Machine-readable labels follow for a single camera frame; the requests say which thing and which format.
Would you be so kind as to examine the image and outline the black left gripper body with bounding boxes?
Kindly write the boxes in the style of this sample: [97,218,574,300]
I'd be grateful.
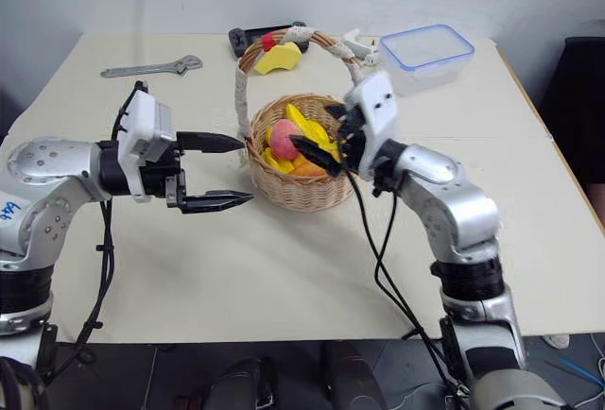
[140,141,188,214]

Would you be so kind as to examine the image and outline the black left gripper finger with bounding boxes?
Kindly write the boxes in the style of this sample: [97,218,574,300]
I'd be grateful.
[181,190,257,215]
[177,131,246,155]

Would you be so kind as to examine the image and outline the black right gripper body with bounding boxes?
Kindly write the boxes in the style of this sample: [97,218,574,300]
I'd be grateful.
[337,107,370,174]

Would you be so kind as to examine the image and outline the orange toy fruit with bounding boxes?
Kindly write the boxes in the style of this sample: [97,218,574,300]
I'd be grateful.
[290,157,328,179]

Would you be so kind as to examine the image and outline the yellow toy banana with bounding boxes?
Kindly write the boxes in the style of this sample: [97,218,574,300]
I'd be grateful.
[285,103,344,162]

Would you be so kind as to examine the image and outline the pink toy peach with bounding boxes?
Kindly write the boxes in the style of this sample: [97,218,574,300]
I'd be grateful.
[268,119,308,162]

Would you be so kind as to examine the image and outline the yellow toy fruit piece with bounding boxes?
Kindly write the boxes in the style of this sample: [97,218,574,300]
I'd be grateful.
[262,145,297,176]

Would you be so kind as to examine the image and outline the white plastic tool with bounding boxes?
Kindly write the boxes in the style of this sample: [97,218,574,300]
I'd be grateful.
[340,26,382,67]

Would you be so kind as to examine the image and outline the yellow toy with red tip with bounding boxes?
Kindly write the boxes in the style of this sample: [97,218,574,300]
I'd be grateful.
[254,34,304,77]

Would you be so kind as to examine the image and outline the clear container with blue rim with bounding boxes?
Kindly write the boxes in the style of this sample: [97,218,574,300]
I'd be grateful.
[378,24,476,96]

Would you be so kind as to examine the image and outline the silver adjustable wrench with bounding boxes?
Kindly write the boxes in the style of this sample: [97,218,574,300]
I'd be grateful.
[99,54,205,80]

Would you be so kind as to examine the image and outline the black handheld controller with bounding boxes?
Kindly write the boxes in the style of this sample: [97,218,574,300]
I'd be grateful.
[228,20,311,60]

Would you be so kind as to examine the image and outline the dark rounded shape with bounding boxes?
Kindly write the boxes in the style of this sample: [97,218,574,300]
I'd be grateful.
[207,356,280,410]

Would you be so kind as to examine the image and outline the black chair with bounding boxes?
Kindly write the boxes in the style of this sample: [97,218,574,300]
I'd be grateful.
[538,35,605,232]

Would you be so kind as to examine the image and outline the white shoe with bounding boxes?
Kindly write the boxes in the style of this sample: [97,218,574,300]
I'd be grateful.
[542,333,572,350]

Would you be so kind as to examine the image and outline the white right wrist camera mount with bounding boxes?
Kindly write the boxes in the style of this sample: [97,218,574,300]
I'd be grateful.
[344,69,401,180]

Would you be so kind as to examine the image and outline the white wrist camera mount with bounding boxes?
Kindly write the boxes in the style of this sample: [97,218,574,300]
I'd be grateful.
[115,90,179,204]
[344,69,401,180]

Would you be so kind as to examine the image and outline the wicker basket with handle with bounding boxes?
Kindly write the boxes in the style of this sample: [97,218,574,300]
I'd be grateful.
[233,26,366,214]

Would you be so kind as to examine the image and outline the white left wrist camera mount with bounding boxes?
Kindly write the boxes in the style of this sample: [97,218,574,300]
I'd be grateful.
[115,90,179,204]

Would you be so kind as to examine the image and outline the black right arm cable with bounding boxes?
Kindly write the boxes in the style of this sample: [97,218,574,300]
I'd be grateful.
[347,168,474,410]

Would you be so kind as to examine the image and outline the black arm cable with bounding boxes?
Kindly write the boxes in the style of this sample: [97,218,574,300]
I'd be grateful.
[49,79,147,383]
[347,168,474,410]

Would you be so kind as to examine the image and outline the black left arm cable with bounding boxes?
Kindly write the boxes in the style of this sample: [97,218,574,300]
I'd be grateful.
[49,79,147,383]

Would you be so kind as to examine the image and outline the blue cable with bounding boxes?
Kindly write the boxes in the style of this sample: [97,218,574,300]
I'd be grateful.
[543,357,605,390]

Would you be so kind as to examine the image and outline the white cable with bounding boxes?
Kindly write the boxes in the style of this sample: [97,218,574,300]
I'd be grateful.
[574,333,605,410]

